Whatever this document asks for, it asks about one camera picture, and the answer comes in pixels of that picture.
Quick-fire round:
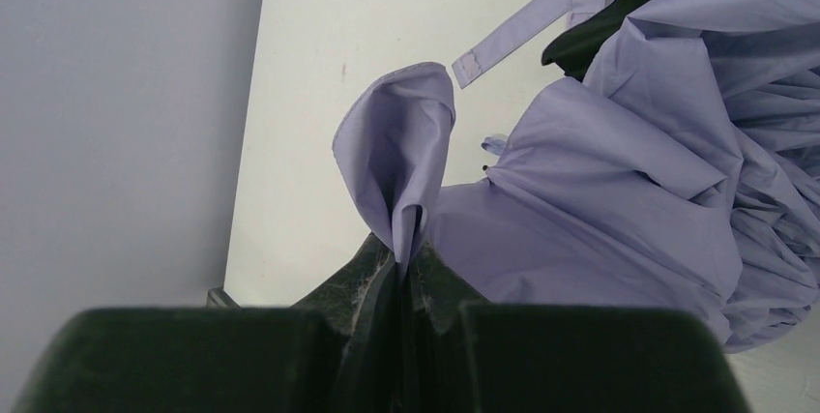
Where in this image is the lavender folding umbrella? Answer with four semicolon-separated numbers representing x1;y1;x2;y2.
333;0;819;353

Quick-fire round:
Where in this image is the aluminium frame rail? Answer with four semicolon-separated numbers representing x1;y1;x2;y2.
205;287;240;309

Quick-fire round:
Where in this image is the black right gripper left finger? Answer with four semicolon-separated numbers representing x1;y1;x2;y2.
15;236;396;412

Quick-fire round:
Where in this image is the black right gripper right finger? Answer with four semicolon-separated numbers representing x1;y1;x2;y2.
406;248;749;412

